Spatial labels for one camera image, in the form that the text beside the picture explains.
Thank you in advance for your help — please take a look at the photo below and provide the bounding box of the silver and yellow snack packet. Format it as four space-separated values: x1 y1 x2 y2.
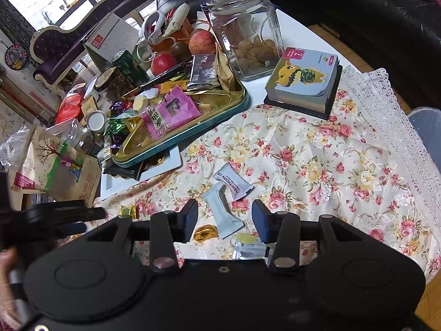
232 233 276 260

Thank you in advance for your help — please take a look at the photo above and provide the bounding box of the jar with wooden lid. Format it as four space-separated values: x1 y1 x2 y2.
94 66 138 101

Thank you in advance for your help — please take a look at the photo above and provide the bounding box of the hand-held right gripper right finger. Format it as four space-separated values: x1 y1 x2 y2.
251 199 371 273

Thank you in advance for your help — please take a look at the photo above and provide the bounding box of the person's left hand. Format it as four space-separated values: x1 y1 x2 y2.
0 247 21 321

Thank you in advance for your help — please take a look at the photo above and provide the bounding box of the clear plastic bag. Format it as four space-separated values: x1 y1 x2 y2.
0 127 33 171

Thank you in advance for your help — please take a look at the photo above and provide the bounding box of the purple chaise sofa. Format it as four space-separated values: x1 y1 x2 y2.
29 0 154 87

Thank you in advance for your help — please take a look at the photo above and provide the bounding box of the white rectangular tray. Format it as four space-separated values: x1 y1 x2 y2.
100 146 183 201

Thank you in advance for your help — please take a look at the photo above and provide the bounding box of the beige snack packet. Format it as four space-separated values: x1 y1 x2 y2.
215 43 237 92

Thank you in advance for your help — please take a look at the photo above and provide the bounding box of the black pen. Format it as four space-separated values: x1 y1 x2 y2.
126 61 189 94

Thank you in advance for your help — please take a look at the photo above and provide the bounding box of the tiger board book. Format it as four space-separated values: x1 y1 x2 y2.
263 47 343 120

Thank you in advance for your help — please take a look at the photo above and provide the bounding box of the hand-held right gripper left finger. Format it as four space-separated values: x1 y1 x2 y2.
83 198 200 272

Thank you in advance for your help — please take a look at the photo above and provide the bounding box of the orange basket with white ribbon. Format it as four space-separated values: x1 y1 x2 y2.
137 3 207 54

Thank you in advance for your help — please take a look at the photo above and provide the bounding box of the round decorative plate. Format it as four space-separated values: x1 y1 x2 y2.
4 44 30 70

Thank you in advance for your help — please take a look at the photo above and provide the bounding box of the gold candy wrapper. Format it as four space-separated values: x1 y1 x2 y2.
118 205 140 220

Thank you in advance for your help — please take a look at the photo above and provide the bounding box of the glass jar with dark contents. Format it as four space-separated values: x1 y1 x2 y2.
64 119 100 156

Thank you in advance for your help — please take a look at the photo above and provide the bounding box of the large glass cookie jar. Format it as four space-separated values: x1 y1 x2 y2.
206 0 285 81

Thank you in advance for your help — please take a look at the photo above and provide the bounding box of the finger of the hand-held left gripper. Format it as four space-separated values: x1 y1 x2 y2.
26 202 107 228
58 223 87 237

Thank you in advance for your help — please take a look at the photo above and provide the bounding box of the white plastic cup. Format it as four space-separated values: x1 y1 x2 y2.
86 110 106 134

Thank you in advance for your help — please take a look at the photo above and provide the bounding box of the long grey snack packet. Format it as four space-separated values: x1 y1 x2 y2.
200 183 246 240

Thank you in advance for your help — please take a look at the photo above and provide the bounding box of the gold tin tray with candies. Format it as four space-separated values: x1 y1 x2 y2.
109 76 249 168

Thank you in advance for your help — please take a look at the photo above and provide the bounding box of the brown kiwi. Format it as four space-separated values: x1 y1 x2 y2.
170 42 192 62

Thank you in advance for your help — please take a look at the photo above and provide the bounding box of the green foil candy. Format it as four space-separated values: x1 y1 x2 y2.
103 117 130 137

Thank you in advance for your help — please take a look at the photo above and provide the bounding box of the green drink can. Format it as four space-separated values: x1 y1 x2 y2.
111 49 151 88

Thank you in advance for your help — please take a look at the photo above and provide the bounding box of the purple foil candy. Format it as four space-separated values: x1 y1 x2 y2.
110 102 134 115

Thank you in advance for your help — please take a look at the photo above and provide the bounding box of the desk calendar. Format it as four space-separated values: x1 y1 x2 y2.
83 11 141 73

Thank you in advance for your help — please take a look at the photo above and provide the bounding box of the orange red packet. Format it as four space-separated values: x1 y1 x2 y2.
54 90 85 125

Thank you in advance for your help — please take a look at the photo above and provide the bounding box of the pink snack packet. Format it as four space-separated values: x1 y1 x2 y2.
141 88 202 141

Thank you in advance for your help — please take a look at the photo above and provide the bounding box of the paper bag with red label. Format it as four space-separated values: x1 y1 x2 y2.
10 126 68 193

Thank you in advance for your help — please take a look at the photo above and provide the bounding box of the white printed snack packet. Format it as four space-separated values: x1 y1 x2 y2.
213 171 255 201

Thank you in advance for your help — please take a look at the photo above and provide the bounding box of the black plastic tray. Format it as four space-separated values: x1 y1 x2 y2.
103 160 146 180

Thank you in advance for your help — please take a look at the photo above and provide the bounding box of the pale blue stool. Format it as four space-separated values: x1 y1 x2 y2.
407 107 441 169

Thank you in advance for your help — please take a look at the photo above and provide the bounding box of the floral tablecloth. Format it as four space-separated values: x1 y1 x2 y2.
93 65 441 285

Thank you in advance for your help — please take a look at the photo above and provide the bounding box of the gold ingot candy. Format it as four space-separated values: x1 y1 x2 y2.
193 225 219 243

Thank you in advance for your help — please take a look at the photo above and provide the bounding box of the black leather sofa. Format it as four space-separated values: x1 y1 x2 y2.
157 0 441 74

